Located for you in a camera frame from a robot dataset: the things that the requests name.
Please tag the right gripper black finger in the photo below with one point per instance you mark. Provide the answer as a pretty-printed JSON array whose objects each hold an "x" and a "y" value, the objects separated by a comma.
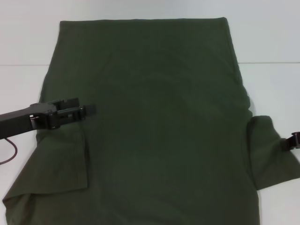
[{"x": 294, "y": 141}]

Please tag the dark green t-shirt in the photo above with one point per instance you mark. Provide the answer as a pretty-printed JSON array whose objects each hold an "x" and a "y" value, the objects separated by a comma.
[{"x": 159, "y": 105}]

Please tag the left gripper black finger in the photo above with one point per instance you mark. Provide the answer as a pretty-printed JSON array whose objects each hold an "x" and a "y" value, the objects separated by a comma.
[
  {"x": 66, "y": 103},
  {"x": 90, "y": 110}
]

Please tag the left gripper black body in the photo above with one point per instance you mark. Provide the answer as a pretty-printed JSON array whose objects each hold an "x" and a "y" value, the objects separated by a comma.
[{"x": 16, "y": 123}]

